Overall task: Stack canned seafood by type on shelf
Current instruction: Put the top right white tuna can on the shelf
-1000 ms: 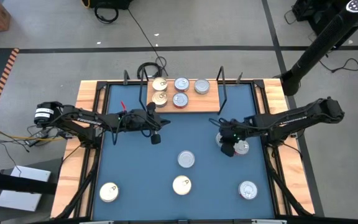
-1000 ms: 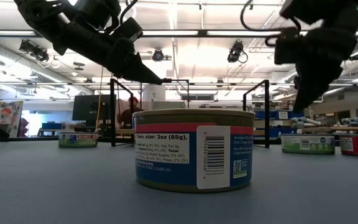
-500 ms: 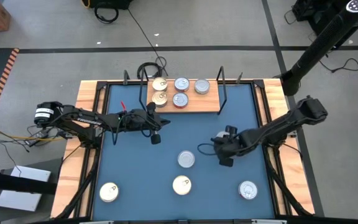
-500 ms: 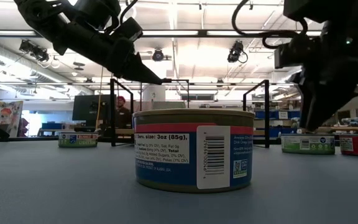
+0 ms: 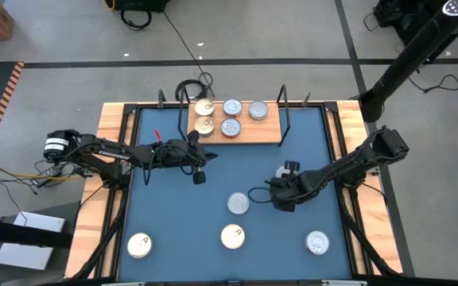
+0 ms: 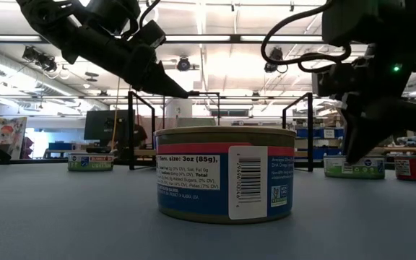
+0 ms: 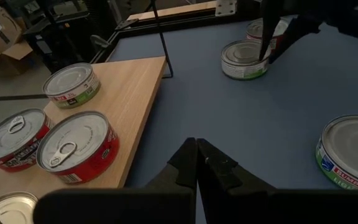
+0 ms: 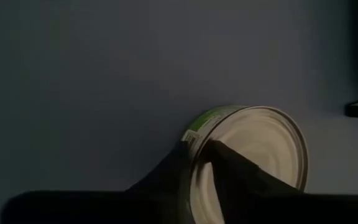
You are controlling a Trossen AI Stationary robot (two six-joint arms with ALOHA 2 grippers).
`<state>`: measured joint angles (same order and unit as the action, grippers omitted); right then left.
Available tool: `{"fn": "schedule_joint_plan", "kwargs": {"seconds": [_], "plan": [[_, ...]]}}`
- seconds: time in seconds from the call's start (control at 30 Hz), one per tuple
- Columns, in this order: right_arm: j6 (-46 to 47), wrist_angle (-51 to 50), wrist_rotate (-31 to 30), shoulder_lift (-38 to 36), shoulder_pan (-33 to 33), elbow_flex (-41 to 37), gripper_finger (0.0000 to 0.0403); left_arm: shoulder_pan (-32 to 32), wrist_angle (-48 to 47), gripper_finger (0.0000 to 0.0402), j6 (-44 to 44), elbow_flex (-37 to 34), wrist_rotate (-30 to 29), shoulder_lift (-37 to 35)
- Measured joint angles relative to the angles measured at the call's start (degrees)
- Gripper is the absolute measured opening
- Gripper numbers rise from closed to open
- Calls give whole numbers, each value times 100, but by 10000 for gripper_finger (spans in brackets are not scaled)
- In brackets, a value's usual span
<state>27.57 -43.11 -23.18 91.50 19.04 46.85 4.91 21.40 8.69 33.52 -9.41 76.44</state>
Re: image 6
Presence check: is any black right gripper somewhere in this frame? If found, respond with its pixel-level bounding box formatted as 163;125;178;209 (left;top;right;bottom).
337;86;416;165

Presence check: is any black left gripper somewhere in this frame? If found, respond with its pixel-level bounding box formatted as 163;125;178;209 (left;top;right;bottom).
121;43;201;100

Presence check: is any green tuna can silver lid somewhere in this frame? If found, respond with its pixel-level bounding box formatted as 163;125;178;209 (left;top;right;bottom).
323;155;386;180
67;152;116;173

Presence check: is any white round column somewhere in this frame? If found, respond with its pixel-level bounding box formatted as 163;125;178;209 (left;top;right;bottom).
165;98;194;128

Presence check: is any wooden workbench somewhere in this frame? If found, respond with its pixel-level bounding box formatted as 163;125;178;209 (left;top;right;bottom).
372;145;416;156

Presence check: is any blue storage bin rack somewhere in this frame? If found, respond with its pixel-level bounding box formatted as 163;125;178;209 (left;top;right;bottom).
294;126;346;160

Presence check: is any person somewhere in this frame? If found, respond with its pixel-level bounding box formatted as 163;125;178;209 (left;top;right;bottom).
132;122;149;150

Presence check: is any black computer monitor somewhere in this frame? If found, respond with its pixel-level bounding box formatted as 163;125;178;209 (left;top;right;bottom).
83;109;137;142

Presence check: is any black ceiling spotlight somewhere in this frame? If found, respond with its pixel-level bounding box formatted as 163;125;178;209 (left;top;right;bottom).
22;45;58;73
264;46;288;74

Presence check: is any blue salmon can gold lid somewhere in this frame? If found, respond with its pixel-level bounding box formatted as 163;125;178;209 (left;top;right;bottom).
154;125;297;225

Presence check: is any blue table mat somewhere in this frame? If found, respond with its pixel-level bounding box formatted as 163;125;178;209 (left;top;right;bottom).
0;164;416;260

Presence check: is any floral printed panel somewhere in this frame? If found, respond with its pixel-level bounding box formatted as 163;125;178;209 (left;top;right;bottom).
0;115;28;160

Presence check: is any black overhead camera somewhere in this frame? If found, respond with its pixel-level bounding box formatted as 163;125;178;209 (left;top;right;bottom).
175;56;192;72

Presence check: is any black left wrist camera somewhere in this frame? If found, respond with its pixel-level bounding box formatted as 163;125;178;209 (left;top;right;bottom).
135;19;168;50

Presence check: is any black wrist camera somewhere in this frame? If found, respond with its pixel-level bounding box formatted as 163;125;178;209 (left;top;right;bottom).
311;63;357;98
135;19;168;50

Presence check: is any wooden shelf with black frame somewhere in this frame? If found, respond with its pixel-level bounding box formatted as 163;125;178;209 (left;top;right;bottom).
126;90;314;173

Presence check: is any yellow hanging cable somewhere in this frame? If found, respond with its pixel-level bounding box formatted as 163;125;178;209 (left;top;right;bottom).
110;77;121;150

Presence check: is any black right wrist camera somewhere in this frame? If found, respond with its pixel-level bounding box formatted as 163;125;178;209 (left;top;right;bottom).
311;63;357;98

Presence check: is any black left camera cable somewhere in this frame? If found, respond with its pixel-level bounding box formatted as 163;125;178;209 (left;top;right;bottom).
138;0;163;28

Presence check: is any black camera cable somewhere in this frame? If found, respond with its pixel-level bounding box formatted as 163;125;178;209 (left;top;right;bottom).
261;0;352;74
138;0;163;28

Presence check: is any black right camera cable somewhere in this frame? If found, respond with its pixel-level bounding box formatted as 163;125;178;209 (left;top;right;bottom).
261;0;352;74

